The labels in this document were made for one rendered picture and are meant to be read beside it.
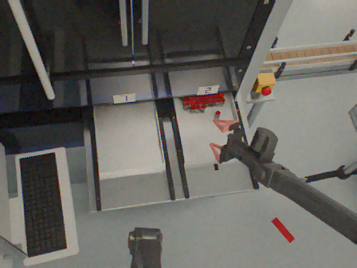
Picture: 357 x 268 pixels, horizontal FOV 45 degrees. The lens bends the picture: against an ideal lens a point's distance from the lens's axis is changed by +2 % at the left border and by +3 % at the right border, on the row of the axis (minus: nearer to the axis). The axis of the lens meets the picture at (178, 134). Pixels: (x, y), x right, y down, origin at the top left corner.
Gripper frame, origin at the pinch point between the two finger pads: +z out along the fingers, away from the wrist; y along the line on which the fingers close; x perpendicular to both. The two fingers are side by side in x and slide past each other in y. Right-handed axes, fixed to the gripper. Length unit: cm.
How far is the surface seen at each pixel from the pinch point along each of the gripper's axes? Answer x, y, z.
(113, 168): 16, -32, 35
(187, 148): -12.5, -26.8, 23.3
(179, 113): -18.9, -18.8, 36.6
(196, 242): -39, -114, 34
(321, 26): -204, -34, 84
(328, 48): -89, 2, 15
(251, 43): -26.2, 20.8, 11.5
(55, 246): 45, -50, 30
